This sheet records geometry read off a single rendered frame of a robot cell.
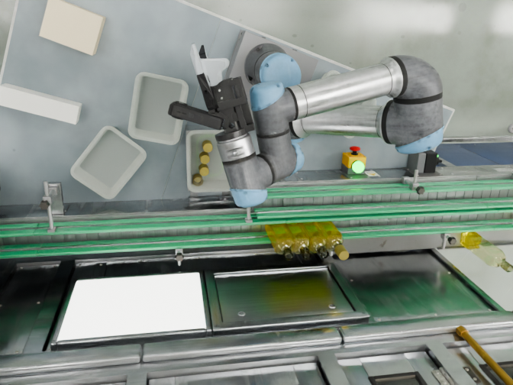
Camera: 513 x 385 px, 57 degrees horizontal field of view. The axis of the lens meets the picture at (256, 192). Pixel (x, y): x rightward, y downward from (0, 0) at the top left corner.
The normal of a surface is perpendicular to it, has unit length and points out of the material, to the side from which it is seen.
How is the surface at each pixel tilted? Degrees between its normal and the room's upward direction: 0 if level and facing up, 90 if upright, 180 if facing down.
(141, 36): 0
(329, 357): 90
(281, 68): 7
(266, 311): 90
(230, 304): 90
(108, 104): 0
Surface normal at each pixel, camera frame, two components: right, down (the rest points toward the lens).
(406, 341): 0.03, -0.94
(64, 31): 0.18, 0.35
